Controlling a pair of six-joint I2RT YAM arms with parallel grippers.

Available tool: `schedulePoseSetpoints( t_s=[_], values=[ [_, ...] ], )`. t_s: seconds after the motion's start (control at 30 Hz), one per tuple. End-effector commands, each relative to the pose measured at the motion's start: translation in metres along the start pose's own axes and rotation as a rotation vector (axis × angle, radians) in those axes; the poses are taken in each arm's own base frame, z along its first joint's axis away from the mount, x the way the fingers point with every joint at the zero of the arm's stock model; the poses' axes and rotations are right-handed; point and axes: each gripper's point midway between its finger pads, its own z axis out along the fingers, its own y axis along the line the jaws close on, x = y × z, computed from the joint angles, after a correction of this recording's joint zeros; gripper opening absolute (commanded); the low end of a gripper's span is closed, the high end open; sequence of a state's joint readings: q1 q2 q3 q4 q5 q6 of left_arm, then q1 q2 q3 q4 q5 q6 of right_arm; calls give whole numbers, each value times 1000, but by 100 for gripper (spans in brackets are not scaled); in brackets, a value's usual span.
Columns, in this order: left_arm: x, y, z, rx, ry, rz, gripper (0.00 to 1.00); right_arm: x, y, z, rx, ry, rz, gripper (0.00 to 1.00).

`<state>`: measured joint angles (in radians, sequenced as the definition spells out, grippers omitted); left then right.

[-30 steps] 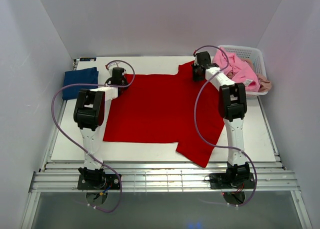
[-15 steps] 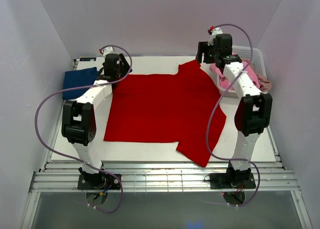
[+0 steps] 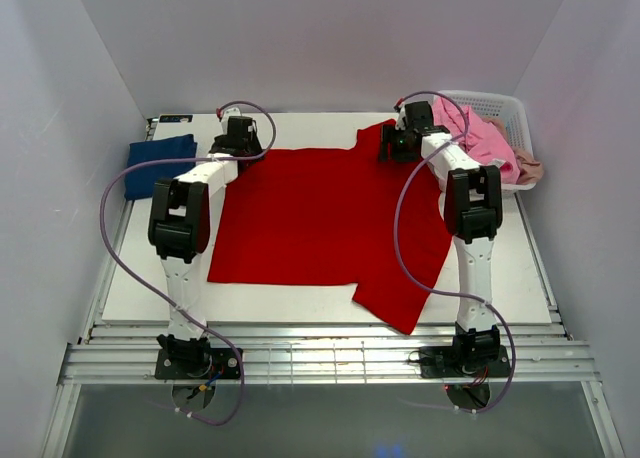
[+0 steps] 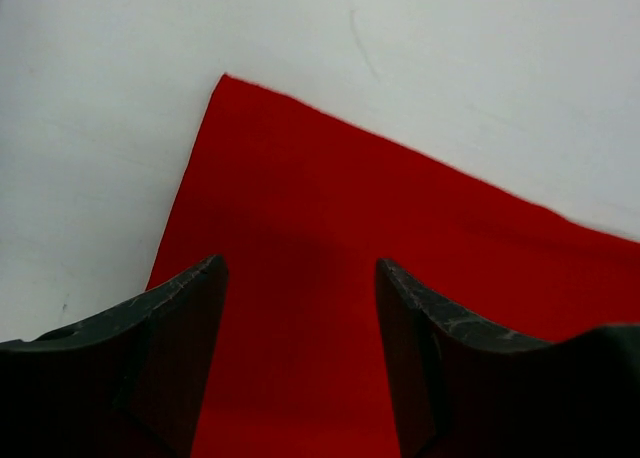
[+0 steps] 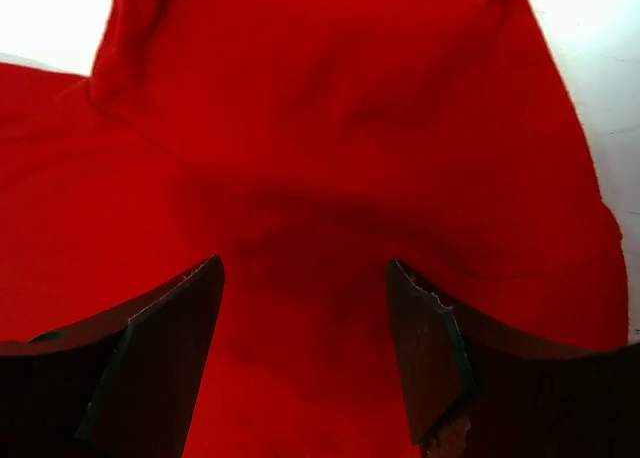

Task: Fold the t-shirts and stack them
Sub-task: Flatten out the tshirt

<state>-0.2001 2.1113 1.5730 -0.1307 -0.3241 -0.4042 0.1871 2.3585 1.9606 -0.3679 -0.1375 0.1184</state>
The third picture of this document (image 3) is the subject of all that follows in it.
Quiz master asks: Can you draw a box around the red t-shirt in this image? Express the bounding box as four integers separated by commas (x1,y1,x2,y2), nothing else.
208,125,451,334

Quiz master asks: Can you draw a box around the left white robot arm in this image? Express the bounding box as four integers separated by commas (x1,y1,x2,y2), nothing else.
148,107,263,381

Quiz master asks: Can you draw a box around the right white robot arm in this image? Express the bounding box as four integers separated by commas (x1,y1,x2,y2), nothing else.
379,99,510,378

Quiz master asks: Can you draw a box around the small blue label sticker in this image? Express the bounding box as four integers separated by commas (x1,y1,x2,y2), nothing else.
158,114,193,123

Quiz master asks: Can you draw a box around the pink t-shirt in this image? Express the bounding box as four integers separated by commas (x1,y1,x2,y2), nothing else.
432,96,520,184

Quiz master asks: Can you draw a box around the folded blue t-shirt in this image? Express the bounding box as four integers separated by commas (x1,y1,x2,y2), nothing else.
124,133,200,201

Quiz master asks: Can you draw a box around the white plastic laundry basket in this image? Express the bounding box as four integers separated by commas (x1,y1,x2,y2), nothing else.
438,90,537,195

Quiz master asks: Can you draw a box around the beige garment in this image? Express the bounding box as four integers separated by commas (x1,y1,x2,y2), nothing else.
483,116,544,186

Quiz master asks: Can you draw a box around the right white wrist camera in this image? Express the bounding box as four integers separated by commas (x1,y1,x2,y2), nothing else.
394,98,407,130

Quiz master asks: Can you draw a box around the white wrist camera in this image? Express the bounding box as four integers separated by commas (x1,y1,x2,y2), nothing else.
216,106,243,122
394,98,407,130

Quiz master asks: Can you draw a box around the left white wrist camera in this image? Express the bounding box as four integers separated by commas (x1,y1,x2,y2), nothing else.
216,106,243,122

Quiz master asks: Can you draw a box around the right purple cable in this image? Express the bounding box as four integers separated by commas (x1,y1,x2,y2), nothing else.
392,90,517,415

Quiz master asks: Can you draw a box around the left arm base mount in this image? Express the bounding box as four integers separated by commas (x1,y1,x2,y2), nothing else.
153,347,242,411

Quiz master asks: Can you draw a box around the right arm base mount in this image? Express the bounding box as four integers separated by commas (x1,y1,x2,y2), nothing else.
406,346,513,414

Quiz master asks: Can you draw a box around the aluminium table frame rail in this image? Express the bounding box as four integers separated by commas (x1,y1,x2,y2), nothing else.
58,322,600,385

